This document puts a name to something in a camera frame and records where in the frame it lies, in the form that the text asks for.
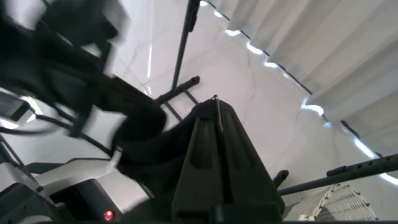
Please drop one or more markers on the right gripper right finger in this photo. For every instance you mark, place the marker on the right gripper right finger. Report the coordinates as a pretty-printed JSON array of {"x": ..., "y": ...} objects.
[{"x": 248, "y": 186}]

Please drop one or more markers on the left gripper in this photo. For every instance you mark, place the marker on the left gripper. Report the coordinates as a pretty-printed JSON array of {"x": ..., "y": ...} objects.
[{"x": 133, "y": 99}]

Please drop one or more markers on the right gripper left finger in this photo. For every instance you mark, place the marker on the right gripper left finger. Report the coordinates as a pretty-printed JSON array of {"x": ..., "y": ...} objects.
[{"x": 196, "y": 186}]

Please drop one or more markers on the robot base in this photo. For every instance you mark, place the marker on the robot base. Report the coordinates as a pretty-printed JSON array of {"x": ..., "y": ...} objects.
[{"x": 93, "y": 180}]

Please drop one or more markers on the black clothes rack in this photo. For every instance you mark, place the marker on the black clothes rack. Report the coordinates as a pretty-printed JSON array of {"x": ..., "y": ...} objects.
[{"x": 182, "y": 46}]

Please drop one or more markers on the white laundry basket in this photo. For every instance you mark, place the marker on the white laundry basket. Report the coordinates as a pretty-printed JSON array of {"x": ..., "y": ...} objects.
[{"x": 342, "y": 205}]

